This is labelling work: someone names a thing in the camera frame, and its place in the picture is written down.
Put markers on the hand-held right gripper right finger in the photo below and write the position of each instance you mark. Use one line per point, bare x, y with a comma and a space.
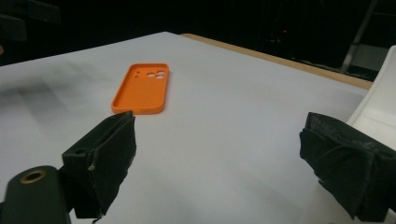
345, 161

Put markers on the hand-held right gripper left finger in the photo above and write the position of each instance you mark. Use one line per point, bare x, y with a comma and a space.
102, 155

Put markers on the white plastic box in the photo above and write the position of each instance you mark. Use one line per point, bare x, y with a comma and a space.
379, 102

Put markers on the orange phone case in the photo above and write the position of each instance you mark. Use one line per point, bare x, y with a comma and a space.
141, 91

